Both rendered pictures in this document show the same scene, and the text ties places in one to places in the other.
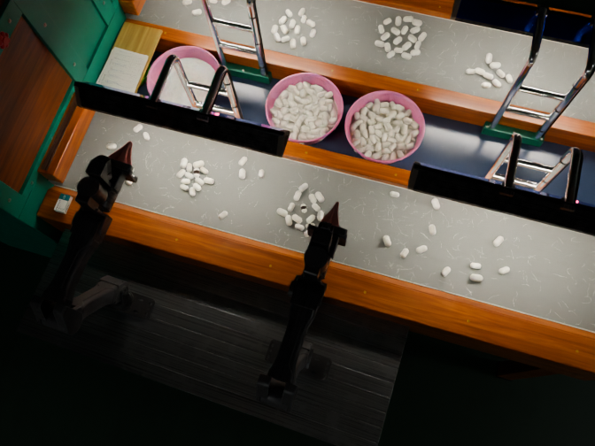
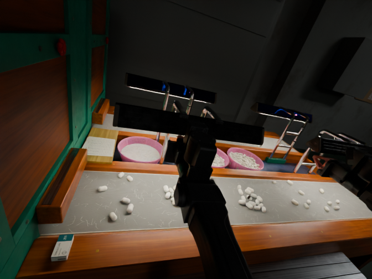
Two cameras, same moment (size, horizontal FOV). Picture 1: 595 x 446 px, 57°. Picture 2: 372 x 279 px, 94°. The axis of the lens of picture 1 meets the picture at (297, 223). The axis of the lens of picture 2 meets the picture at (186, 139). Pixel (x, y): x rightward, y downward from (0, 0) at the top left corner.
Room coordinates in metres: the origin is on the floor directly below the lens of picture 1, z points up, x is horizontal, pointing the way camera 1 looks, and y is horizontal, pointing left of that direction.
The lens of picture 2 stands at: (0.39, 0.77, 1.32)
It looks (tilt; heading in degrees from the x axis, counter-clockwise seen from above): 26 degrees down; 314
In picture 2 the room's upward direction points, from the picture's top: 17 degrees clockwise
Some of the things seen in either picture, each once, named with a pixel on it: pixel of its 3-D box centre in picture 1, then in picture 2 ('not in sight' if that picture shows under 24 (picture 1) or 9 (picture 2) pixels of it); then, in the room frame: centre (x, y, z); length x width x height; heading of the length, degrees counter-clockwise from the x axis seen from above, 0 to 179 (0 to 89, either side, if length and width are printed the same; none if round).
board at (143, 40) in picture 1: (127, 64); (100, 143); (1.24, 0.51, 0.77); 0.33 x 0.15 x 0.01; 155
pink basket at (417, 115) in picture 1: (383, 132); (242, 163); (0.84, -0.34, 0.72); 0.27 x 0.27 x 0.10
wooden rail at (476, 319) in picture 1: (306, 278); (278, 244); (0.39, 0.00, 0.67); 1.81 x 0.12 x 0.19; 65
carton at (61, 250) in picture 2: (63, 203); (63, 247); (0.74, 0.75, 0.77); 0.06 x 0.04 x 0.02; 155
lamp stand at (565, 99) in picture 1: (537, 81); (280, 135); (0.84, -0.81, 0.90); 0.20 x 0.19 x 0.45; 65
